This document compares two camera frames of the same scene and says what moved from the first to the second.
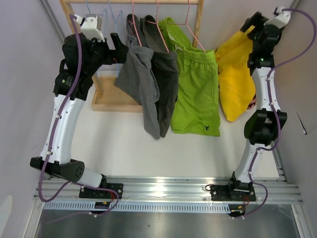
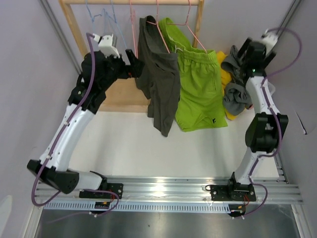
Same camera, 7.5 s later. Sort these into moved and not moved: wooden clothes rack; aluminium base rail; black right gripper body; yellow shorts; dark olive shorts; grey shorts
Moved: black right gripper body; grey shorts; yellow shorts
Not moved: dark olive shorts; aluminium base rail; wooden clothes rack
